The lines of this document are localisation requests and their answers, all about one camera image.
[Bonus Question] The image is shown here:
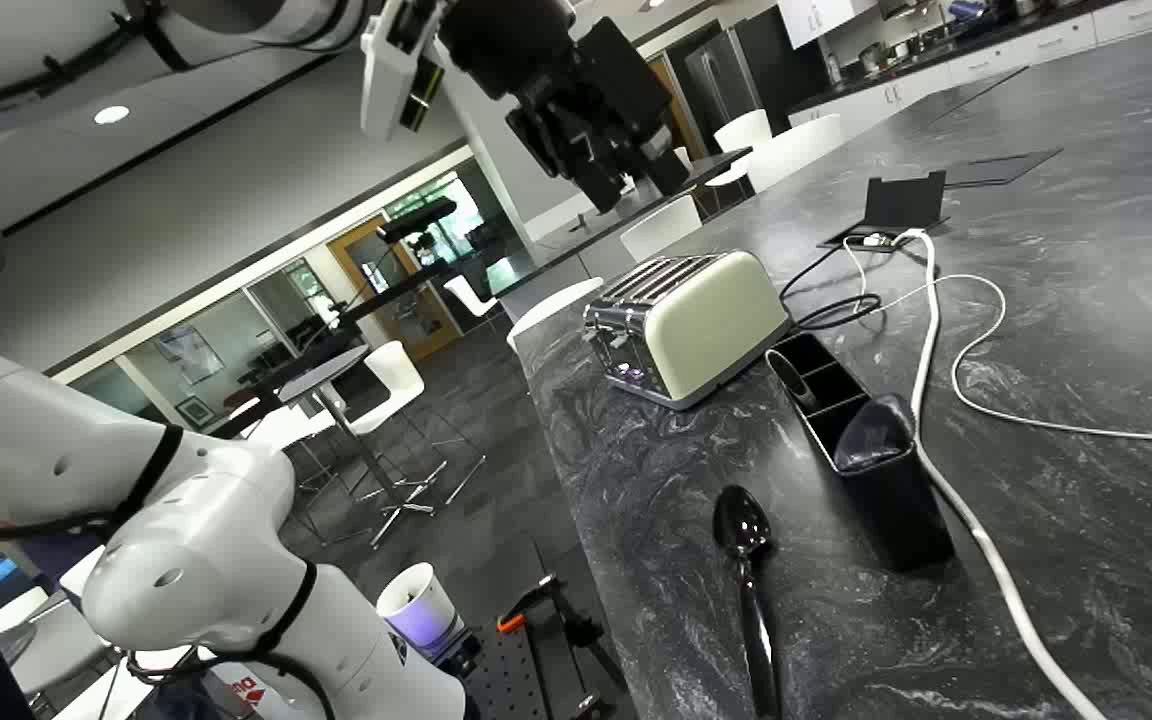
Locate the black countertop socket box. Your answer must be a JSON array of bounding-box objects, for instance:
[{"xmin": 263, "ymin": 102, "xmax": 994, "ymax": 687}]
[{"xmin": 862, "ymin": 174, "xmax": 946, "ymax": 228}]

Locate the white chair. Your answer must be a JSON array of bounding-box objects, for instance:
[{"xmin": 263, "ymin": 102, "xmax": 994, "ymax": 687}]
[{"xmin": 326, "ymin": 342, "xmax": 469, "ymax": 546}]

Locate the black rectangular container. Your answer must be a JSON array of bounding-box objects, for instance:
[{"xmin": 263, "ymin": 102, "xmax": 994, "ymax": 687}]
[{"xmin": 764, "ymin": 335, "xmax": 957, "ymax": 573}]

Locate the black plastic spoon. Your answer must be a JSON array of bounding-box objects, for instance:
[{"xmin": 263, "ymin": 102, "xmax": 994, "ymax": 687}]
[{"xmin": 710, "ymin": 486, "xmax": 783, "ymax": 720}]

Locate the black toaster cable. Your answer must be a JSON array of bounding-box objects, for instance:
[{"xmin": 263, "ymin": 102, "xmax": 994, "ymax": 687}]
[{"xmin": 774, "ymin": 223, "xmax": 887, "ymax": 335}]

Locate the white power cable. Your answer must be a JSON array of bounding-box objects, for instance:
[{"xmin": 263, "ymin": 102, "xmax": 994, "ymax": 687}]
[{"xmin": 838, "ymin": 223, "xmax": 1152, "ymax": 720}]

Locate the white purple cup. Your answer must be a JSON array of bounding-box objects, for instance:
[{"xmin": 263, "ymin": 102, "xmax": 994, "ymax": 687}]
[{"xmin": 374, "ymin": 562, "xmax": 464, "ymax": 658}]

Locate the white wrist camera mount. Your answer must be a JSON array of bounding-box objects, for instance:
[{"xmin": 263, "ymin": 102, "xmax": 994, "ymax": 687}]
[{"xmin": 358, "ymin": 0, "xmax": 448, "ymax": 139}]

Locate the cream four-slot toaster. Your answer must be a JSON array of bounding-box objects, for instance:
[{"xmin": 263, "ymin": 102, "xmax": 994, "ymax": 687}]
[{"xmin": 578, "ymin": 253, "xmax": 791, "ymax": 410}]

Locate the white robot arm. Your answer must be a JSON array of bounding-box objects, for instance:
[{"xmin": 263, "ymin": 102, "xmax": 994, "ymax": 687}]
[{"xmin": 0, "ymin": 0, "xmax": 685, "ymax": 720}]

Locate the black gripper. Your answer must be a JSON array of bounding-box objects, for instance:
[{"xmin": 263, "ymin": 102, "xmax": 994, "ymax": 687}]
[{"xmin": 441, "ymin": 0, "xmax": 689, "ymax": 213}]

